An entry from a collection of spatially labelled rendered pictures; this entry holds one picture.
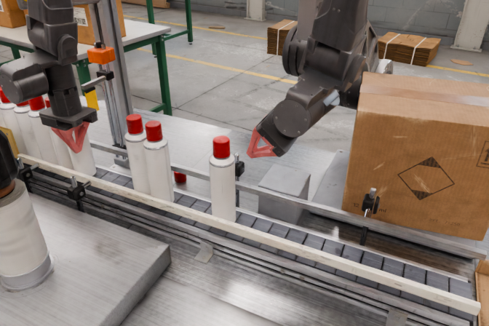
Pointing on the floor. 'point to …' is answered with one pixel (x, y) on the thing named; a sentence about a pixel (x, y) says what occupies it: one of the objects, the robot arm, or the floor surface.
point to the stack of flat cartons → (278, 36)
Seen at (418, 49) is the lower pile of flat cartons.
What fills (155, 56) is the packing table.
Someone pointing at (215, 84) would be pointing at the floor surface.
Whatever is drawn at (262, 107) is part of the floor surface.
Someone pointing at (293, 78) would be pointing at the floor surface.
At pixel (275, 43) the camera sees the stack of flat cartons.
